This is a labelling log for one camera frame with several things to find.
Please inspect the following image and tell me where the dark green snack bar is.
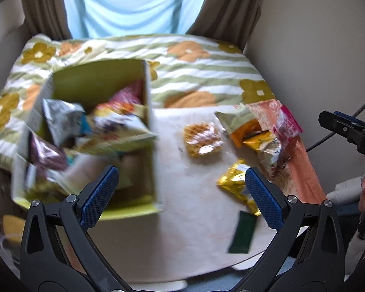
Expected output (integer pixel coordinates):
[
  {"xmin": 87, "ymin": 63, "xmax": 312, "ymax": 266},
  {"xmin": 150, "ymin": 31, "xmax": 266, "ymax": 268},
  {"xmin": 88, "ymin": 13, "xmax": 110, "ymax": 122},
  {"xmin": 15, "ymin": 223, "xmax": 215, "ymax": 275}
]
[{"xmin": 228, "ymin": 211, "xmax": 257, "ymax": 254}]

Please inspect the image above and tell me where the yellow cream snack bag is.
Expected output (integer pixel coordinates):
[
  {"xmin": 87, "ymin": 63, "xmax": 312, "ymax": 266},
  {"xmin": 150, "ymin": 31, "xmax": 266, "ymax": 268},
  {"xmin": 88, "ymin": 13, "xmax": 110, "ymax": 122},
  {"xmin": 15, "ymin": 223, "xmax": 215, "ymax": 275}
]
[{"xmin": 243, "ymin": 130, "xmax": 291, "ymax": 179}]

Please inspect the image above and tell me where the gold foil snack packet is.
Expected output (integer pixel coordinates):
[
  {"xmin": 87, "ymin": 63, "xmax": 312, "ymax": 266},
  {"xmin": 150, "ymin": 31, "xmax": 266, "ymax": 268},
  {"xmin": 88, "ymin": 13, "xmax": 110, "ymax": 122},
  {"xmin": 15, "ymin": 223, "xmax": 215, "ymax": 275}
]
[{"xmin": 216, "ymin": 159, "xmax": 261, "ymax": 216}]

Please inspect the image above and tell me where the cream orange snack bag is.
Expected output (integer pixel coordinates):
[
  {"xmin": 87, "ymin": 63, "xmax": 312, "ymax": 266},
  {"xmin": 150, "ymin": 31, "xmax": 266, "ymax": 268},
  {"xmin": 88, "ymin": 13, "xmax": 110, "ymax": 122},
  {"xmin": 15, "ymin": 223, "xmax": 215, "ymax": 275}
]
[{"xmin": 76, "ymin": 102, "xmax": 156, "ymax": 155}]

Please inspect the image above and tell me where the clear waffle snack packet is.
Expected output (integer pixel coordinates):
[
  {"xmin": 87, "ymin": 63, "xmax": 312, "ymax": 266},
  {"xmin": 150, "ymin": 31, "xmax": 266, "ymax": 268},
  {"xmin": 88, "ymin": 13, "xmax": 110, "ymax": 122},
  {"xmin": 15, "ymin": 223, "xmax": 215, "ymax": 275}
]
[{"xmin": 183, "ymin": 122, "xmax": 223, "ymax": 157}]

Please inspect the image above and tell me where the person right hand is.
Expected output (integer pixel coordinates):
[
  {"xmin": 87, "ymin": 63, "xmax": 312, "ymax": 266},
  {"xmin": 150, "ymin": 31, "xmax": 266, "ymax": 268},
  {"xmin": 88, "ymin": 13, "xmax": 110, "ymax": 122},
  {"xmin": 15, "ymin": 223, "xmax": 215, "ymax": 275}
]
[{"xmin": 358, "ymin": 177, "xmax": 365, "ymax": 212}]

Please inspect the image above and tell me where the pink clear snack packet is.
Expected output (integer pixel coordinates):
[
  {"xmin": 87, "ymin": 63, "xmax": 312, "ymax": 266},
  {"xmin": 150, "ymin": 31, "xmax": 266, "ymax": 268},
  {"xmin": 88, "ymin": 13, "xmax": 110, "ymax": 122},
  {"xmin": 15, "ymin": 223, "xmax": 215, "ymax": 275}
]
[{"xmin": 247, "ymin": 99, "xmax": 303, "ymax": 146}]

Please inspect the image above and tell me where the maroon snack packet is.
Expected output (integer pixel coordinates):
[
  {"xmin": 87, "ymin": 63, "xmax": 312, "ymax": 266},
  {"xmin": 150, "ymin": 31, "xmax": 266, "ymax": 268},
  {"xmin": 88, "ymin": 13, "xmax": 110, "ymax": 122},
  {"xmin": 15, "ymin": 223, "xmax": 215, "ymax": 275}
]
[{"xmin": 29, "ymin": 132, "xmax": 68, "ymax": 171}]

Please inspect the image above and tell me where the green orange snack bag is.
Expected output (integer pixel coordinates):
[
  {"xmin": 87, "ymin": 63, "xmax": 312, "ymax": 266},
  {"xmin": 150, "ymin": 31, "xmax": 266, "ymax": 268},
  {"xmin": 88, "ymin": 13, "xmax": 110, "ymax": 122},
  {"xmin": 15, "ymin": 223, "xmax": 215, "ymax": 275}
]
[{"xmin": 215, "ymin": 103, "xmax": 264, "ymax": 148}]

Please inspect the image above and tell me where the grey white snack packet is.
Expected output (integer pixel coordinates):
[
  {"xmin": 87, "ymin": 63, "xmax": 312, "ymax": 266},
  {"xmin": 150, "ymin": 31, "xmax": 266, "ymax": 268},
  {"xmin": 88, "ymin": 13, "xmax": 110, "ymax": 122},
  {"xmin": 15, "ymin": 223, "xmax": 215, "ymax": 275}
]
[{"xmin": 43, "ymin": 99, "xmax": 91, "ymax": 147}]

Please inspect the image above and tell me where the green cardboard box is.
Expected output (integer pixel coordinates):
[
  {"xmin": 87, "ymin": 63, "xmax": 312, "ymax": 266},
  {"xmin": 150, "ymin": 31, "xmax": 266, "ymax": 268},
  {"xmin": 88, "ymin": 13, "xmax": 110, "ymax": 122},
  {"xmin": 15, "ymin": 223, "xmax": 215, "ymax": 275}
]
[{"xmin": 11, "ymin": 59, "xmax": 164, "ymax": 220}]

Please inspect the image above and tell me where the right brown curtain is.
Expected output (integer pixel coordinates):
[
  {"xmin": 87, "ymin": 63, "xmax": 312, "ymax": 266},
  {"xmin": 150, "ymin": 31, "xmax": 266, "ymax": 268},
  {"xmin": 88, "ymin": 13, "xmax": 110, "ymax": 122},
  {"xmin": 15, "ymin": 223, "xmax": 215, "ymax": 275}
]
[{"xmin": 186, "ymin": 0, "xmax": 262, "ymax": 51}]

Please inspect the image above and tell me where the brown curtain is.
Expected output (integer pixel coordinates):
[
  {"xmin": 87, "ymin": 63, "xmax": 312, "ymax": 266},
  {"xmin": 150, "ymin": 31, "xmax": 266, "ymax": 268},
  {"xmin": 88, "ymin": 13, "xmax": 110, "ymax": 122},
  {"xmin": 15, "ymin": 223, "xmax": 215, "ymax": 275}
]
[
  {"xmin": 21, "ymin": 0, "xmax": 72, "ymax": 40},
  {"xmin": 186, "ymin": 0, "xmax": 262, "ymax": 51}
]

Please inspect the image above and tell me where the floral striped quilt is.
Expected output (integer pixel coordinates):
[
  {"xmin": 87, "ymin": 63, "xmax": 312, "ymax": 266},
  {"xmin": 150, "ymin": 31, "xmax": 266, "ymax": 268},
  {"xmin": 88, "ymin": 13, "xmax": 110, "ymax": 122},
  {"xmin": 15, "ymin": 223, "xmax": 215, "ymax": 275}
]
[{"xmin": 0, "ymin": 34, "xmax": 274, "ymax": 170}]

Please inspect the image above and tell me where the left brown curtain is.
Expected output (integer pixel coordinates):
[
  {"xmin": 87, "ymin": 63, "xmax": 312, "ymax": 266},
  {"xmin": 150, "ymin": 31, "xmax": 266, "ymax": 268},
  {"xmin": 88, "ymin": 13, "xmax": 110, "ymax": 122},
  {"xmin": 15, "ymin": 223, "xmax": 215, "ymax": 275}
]
[{"xmin": 21, "ymin": 0, "xmax": 72, "ymax": 40}]

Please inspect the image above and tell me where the blue sheer curtain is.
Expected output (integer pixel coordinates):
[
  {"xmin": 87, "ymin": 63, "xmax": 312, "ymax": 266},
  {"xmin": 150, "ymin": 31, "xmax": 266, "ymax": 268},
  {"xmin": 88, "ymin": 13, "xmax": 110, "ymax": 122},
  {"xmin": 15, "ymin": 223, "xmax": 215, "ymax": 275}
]
[{"xmin": 64, "ymin": 0, "xmax": 204, "ymax": 39}]

